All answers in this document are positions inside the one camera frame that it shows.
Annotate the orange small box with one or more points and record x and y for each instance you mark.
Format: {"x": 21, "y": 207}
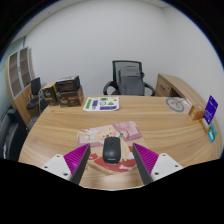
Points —
{"x": 196, "y": 112}

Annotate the green flat box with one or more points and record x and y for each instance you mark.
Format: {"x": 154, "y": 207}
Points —
{"x": 213, "y": 131}

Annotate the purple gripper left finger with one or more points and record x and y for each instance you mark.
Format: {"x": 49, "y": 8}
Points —
{"x": 76, "y": 161}

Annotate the purple standing card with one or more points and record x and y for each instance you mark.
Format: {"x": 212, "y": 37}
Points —
{"x": 210, "y": 109}

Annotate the black computer mouse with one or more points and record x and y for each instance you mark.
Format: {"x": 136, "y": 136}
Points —
{"x": 112, "y": 150}

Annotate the wooden shelf cabinet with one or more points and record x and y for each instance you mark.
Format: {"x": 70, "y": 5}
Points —
{"x": 18, "y": 75}

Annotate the black side chair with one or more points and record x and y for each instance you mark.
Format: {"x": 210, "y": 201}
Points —
{"x": 35, "y": 96}

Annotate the white sticker sheet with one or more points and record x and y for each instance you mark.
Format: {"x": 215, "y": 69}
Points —
{"x": 94, "y": 104}

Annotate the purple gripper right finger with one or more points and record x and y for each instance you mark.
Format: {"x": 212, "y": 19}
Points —
{"x": 145, "y": 160}

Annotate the black mesh office chair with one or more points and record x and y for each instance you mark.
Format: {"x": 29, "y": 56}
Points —
{"x": 128, "y": 79}

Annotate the wooden side desk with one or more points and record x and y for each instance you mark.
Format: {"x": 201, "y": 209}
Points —
{"x": 172, "y": 86}

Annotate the light blue small box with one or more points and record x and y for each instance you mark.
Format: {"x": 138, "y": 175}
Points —
{"x": 211, "y": 137}

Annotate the dark brown cardboard boxes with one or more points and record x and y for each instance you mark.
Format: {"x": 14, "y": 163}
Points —
{"x": 65, "y": 92}

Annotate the tan small box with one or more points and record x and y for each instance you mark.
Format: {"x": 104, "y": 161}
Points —
{"x": 204, "y": 124}

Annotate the pink cartoon mouse pad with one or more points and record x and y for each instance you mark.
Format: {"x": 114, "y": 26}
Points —
{"x": 129, "y": 134}

